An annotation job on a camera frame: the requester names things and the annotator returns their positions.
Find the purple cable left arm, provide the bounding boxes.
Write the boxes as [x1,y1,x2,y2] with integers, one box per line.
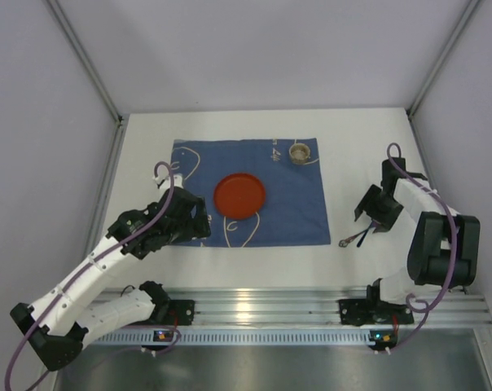
[3,161,182,388]

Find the aluminium frame rail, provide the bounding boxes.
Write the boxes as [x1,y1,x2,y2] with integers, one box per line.
[406,0,484,121]
[44,0,122,124]

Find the aluminium frame rail left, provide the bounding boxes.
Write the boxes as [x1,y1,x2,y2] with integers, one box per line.
[44,0,122,124]

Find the aluminium frame rail right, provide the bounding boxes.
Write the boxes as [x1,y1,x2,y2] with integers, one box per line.
[406,0,484,121]

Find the blue metal spoon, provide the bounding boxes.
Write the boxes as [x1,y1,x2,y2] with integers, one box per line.
[356,226,373,248]

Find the blue cloth placemat gold print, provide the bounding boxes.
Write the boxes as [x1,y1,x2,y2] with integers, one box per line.
[171,138,331,248]

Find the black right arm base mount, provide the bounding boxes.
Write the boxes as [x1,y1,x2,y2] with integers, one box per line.
[338,279,414,327]

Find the slotted grey cable duct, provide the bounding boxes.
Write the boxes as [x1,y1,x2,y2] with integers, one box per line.
[93,327,395,346]

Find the speckled ceramic cup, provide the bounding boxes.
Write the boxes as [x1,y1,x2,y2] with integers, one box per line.
[288,143,311,165]

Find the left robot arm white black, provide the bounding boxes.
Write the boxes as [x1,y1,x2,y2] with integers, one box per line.
[10,174,211,371]

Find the orange plastic plate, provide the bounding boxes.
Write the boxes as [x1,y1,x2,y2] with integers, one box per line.
[213,173,266,220]

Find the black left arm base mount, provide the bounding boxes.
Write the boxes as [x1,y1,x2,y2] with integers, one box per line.
[138,281,195,326]

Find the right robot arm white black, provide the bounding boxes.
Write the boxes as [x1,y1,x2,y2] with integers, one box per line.
[354,157,481,313]

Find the iridescent purple fork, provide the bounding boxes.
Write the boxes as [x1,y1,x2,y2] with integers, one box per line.
[338,231,362,248]

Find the aluminium front rail base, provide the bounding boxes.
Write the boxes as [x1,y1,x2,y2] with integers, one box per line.
[86,287,492,327]

